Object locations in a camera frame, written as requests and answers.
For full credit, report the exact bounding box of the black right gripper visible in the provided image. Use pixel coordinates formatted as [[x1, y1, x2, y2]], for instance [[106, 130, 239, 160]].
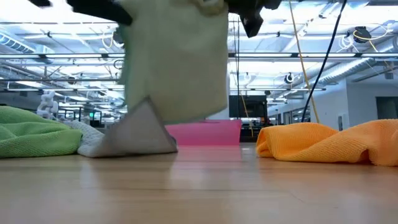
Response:
[[228, 0, 282, 39]]

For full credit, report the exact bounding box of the pale green microfiber towel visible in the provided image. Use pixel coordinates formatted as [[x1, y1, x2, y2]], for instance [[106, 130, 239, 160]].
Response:
[[117, 0, 230, 125]]

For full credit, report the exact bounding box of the red plastic bin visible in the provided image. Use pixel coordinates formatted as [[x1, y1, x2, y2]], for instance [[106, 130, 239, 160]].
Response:
[[164, 119, 243, 146]]

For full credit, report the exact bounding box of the orange microfiber towel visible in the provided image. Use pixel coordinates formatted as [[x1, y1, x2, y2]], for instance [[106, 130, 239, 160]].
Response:
[[256, 119, 398, 167]]

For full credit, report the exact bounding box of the bright green microfiber towel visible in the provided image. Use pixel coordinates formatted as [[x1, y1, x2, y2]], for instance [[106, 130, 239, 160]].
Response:
[[0, 105, 83, 159]]

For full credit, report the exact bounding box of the white building column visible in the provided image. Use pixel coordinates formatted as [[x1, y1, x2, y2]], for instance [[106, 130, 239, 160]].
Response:
[[208, 107, 231, 121]]

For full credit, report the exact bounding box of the white robot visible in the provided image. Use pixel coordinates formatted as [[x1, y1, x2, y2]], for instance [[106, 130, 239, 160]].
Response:
[[36, 90, 60, 121]]

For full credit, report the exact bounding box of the dark doorway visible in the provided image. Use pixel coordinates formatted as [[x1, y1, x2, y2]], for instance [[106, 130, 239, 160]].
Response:
[[375, 96, 398, 120]]

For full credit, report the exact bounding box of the black hanging cable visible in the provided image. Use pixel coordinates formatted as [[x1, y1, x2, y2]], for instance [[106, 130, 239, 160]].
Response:
[[300, 0, 348, 123]]

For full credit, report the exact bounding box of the thin yellow cable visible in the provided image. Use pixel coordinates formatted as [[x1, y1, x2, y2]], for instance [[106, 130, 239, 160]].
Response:
[[239, 91, 254, 138]]

